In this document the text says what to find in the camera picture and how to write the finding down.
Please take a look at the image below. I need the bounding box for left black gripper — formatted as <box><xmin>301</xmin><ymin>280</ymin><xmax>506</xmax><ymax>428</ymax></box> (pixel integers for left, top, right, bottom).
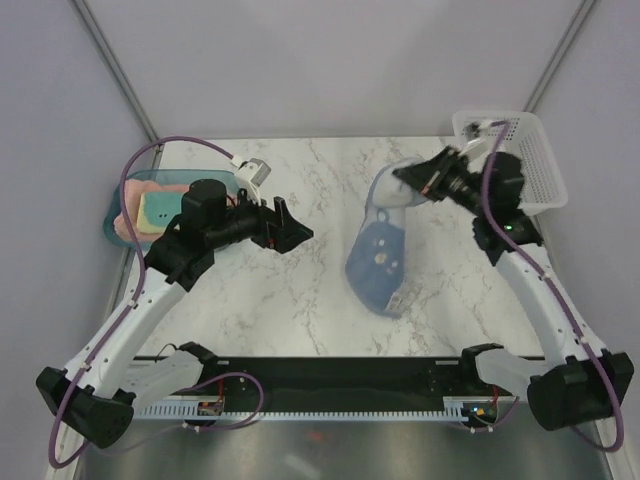
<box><xmin>208</xmin><ymin>184</ymin><xmax>312</xmax><ymax>254</ymax></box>

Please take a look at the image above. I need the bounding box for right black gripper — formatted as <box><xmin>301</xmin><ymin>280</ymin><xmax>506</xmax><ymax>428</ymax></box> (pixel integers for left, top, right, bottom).
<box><xmin>394</xmin><ymin>144</ymin><xmax>491</xmax><ymax>217</ymax></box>

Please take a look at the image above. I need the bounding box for blue patterned towel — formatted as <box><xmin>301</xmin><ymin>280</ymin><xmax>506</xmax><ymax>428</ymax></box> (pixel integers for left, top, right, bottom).
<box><xmin>345</xmin><ymin>157</ymin><xmax>426</xmax><ymax>319</ymax></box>

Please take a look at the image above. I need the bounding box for green yellow towel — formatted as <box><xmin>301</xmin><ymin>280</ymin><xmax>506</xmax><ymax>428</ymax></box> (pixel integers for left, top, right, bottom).
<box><xmin>136</xmin><ymin>191</ymin><xmax>182</xmax><ymax>235</ymax></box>

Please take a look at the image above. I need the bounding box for pink towel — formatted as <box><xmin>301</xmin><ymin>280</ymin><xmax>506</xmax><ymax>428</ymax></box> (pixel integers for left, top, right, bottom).
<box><xmin>124</xmin><ymin>179</ymin><xmax>189</xmax><ymax>243</ymax></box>

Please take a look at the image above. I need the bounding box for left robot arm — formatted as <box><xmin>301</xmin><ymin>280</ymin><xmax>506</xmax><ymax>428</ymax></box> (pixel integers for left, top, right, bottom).
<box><xmin>36</xmin><ymin>179</ymin><xmax>313</xmax><ymax>449</ymax></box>

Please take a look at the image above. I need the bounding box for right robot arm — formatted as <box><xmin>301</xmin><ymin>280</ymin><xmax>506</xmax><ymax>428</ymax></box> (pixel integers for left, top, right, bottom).
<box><xmin>393</xmin><ymin>147</ymin><xmax>634</xmax><ymax>431</ymax></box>

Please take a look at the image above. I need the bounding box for teal plastic tray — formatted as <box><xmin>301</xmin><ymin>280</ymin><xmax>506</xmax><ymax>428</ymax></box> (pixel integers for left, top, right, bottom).
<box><xmin>103</xmin><ymin>168</ymin><xmax>241</xmax><ymax>252</ymax></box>

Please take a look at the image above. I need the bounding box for white perforated plastic basket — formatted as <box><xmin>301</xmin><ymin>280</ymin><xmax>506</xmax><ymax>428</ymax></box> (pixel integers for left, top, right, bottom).
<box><xmin>452</xmin><ymin>110</ymin><xmax>568</xmax><ymax>216</ymax></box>

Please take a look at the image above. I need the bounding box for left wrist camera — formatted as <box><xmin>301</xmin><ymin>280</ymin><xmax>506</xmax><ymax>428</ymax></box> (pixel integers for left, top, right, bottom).
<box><xmin>231</xmin><ymin>155</ymin><xmax>272</xmax><ymax>204</ymax></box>

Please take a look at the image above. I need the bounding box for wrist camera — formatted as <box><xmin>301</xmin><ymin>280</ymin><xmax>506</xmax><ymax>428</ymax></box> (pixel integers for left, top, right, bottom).
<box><xmin>461</xmin><ymin>119</ymin><xmax>493</xmax><ymax>162</ymax></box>
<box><xmin>231</xmin><ymin>155</ymin><xmax>272</xmax><ymax>204</ymax></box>

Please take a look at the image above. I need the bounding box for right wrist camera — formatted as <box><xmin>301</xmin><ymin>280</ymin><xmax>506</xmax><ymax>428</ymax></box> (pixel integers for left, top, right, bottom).
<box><xmin>461</xmin><ymin>119</ymin><xmax>493</xmax><ymax>162</ymax></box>

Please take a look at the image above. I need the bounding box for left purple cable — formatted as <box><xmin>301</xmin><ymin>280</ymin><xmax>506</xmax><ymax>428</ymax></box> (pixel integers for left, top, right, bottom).
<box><xmin>47</xmin><ymin>135</ymin><xmax>241</xmax><ymax>470</ymax></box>

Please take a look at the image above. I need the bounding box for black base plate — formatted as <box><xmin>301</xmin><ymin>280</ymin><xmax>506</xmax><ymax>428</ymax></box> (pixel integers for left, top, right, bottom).
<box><xmin>198</xmin><ymin>357</ymin><xmax>493</xmax><ymax>414</ymax></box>

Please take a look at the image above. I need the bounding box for white slotted cable duct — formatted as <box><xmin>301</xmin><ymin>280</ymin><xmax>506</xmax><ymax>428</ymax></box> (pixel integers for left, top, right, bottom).
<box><xmin>134</xmin><ymin>398</ymin><xmax>466</xmax><ymax>420</ymax></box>

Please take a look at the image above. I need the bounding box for right aluminium frame post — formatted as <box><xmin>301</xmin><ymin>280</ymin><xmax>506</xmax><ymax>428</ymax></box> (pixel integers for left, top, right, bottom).
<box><xmin>523</xmin><ymin>0</ymin><xmax>600</xmax><ymax>113</ymax></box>

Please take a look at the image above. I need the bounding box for aluminium frame post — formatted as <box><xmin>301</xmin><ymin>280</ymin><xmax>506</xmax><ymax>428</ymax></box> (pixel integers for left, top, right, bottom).
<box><xmin>523</xmin><ymin>0</ymin><xmax>600</xmax><ymax>113</ymax></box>
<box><xmin>69</xmin><ymin>0</ymin><xmax>159</xmax><ymax>141</ymax></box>

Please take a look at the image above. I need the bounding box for left aluminium frame post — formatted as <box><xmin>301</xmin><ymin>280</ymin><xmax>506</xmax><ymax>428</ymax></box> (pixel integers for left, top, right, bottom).
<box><xmin>69</xmin><ymin>0</ymin><xmax>159</xmax><ymax>141</ymax></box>

